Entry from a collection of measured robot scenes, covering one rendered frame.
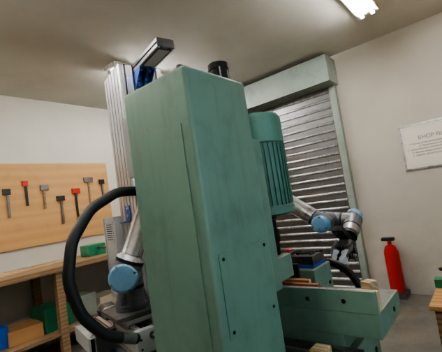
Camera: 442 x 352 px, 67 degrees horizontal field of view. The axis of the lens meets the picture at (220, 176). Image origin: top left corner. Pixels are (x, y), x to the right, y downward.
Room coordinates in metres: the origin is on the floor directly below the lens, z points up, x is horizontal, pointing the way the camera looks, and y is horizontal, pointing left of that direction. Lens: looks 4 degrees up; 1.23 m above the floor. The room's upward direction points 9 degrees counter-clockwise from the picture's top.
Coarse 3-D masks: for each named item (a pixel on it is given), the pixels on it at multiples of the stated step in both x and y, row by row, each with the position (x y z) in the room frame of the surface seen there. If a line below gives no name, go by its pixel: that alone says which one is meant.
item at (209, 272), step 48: (144, 96) 0.75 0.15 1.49; (192, 96) 0.68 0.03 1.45; (240, 96) 0.82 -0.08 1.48; (144, 144) 0.76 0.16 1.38; (192, 144) 0.67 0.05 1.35; (240, 144) 0.79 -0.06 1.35; (144, 192) 0.78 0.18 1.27; (192, 192) 0.68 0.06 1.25; (240, 192) 0.77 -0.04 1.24; (144, 240) 0.80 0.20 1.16; (192, 240) 0.69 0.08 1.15; (240, 240) 0.75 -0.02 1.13; (192, 288) 0.71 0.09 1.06; (240, 288) 0.72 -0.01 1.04; (192, 336) 0.72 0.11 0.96; (240, 336) 0.71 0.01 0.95
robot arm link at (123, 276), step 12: (132, 228) 1.37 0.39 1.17; (132, 240) 1.36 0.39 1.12; (132, 252) 1.35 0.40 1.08; (120, 264) 1.33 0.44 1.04; (132, 264) 1.34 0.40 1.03; (108, 276) 1.32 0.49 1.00; (120, 276) 1.32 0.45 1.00; (132, 276) 1.33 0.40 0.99; (120, 288) 1.33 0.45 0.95; (132, 288) 1.34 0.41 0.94
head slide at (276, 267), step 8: (256, 144) 0.92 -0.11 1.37; (256, 152) 0.92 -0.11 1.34; (256, 160) 0.91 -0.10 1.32; (264, 176) 0.93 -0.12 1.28; (264, 184) 0.93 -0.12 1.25; (264, 192) 0.92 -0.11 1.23; (264, 200) 0.92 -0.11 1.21; (264, 208) 0.91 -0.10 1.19; (272, 224) 0.93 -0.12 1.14; (272, 232) 0.93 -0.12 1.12; (272, 240) 0.92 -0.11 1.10; (272, 248) 0.92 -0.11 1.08; (272, 256) 0.91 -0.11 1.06; (272, 264) 0.91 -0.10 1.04; (280, 272) 0.93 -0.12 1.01; (280, 280) 0.93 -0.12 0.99; (280, 288) 0.92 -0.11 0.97
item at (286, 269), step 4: (280, 256) 1.02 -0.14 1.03; (284, 256) 1.03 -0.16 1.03; (288, 256) 1.05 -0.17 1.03; (280, 260) 1.01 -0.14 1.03; (284, 260) 1.03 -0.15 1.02; (288, 260) 1.05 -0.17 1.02; (280, 264) 1.01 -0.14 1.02; (284, 264) 1.02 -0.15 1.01; (288, 264) 1.04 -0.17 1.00; (292, 264) 1.06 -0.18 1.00; (280, 268) 1.00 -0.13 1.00; (284, 268) 1.02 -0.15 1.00; (288, 268) 1.04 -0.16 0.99; (292, 268) 1.06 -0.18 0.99; (284, 272) 1.02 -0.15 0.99; (288, 272) 1.04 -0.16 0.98; (292, 272) 1.05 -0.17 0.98; (284, 276) 1.02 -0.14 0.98; (288, 276) 1.03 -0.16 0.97
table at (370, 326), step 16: (352, 288) 1.05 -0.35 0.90; (384, 304) 0.89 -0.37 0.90; (288, 320) 0.98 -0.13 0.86; (304, 320) 0.95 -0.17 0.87; (320, 320) 0.92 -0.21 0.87; (336, 320) 0.89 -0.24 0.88; (352, 320) 0.87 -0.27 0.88; (368, 320) 0.84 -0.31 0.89; (384, 320) 0.86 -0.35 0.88; (368, 336) 0.85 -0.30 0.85; (384, 336) 0.84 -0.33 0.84
